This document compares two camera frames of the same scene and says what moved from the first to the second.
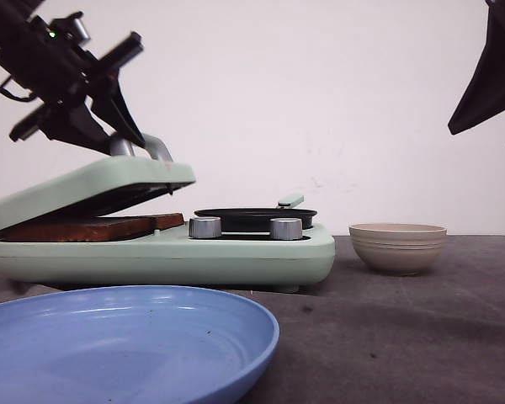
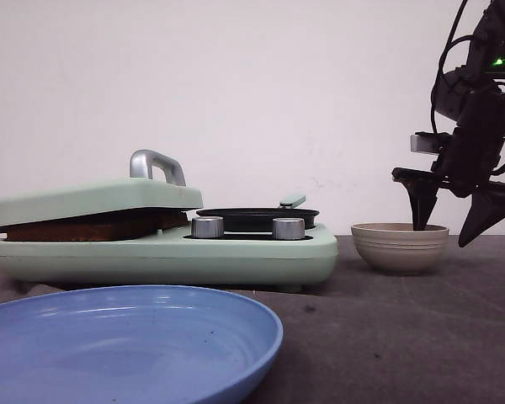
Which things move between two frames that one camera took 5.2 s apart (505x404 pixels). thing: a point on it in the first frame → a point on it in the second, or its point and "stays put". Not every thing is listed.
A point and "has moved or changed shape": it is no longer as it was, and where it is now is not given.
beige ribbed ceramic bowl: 398,249 stays put
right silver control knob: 286,229 stays put
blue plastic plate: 122,344 stays put
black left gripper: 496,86 → 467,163
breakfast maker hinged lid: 97,189 has moved or changed shape
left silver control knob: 204,227 stays put
